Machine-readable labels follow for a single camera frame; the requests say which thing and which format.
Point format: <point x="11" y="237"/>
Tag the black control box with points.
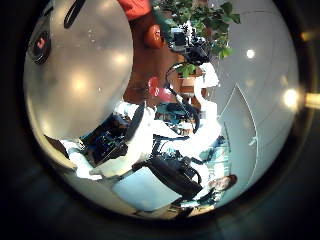
<point x="106" y="146"/>

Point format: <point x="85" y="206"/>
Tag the red chair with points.
<point x="154" y="88"/>

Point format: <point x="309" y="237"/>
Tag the small potted green plant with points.
<point x="187" y="70"/>

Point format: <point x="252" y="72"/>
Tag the person in dark red top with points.
<point x="223" y="182"/>

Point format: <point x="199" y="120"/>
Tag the orange round stool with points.
<point x="153" y="36"/>

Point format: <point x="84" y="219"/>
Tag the orange curved sofa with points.
<point x="135" y="9"/>

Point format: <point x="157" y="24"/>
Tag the large green leafy plant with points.
<point x="213" y="20"/>

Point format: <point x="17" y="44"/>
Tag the black camera equipment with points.
<point x="196" y="51"/>

